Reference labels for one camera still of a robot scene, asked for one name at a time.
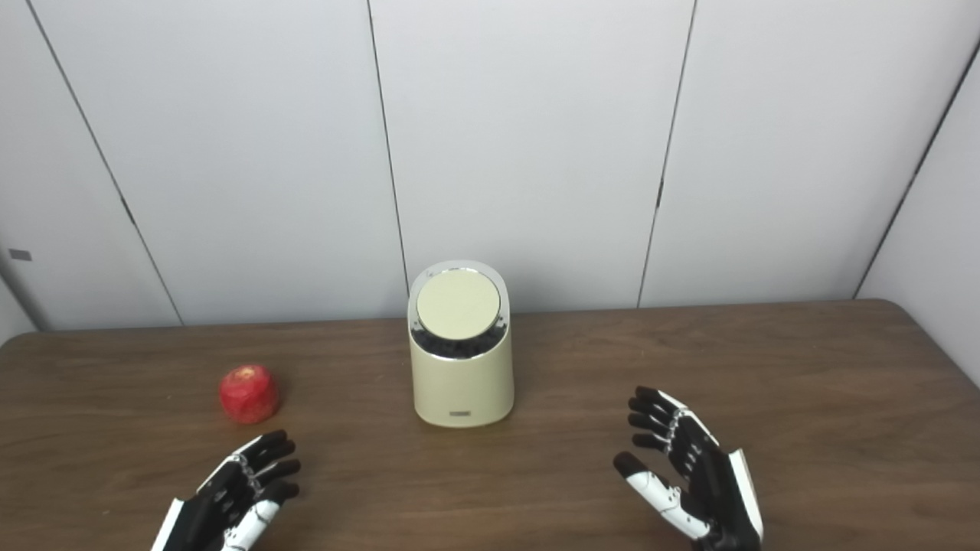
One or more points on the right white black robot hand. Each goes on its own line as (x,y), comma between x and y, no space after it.
(712,490)

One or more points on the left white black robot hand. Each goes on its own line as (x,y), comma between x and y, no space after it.
(222,497)

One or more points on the round cream bin lid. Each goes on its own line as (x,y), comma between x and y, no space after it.
(458,304)

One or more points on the cream-colored bin body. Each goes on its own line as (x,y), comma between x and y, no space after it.
(462,390)

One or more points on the red apple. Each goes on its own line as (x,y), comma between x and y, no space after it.
(248,395)

